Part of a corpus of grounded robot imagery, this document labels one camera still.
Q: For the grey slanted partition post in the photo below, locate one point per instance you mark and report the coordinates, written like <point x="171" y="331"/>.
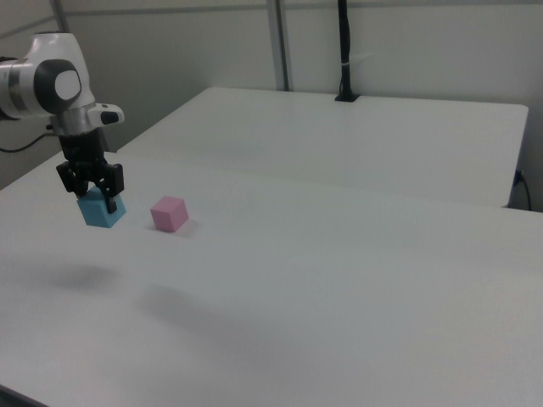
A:
<point x="59" y="15"/>

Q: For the pink cube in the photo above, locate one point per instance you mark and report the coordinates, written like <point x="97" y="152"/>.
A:
<point x="169" y="215"/>

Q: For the black camera stand pole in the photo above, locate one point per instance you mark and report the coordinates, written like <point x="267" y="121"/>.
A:
<point x="345" y="46"/>

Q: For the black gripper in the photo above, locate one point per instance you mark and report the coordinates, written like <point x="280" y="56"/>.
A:
<point x="82" y="148"/>

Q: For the white zip tie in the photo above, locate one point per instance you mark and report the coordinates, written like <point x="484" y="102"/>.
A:
<point x="354" y="60"/>

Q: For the grey metal partition post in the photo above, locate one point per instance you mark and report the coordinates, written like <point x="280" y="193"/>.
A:
<point x="281" y="42"/>

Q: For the blue cube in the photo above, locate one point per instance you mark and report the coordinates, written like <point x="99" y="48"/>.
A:
<point x="98" y="214"/>

